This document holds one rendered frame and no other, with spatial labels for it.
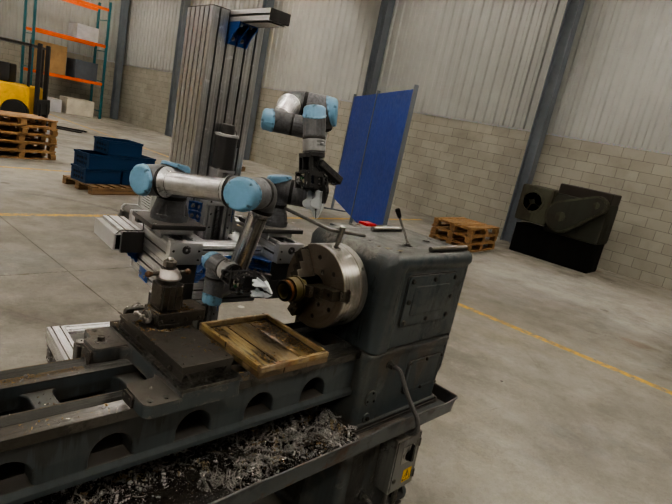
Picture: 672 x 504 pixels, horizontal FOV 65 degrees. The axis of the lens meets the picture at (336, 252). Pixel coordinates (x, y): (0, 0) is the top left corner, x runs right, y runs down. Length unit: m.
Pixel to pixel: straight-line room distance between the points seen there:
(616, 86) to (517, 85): 2.04
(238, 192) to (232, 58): 0.79
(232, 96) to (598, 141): 10.13
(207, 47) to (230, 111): 0.28
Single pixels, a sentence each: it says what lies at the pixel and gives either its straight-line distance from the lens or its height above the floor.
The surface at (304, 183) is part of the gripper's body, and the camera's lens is 1.70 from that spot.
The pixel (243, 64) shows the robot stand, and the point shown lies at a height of 1.83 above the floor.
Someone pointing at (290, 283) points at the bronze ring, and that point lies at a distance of 1.82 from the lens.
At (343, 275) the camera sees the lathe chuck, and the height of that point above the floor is 1.17.
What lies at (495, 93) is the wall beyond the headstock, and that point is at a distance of 13.02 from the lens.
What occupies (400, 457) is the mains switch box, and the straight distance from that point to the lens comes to 2.43.
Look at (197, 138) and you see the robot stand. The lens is 2.37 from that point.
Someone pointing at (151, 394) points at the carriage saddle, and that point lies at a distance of 1.48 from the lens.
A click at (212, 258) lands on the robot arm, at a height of 1.11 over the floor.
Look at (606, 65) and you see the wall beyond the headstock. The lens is 12.30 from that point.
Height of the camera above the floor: 1.65
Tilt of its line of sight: 13 degrees down
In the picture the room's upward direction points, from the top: 12 degrees clockwise
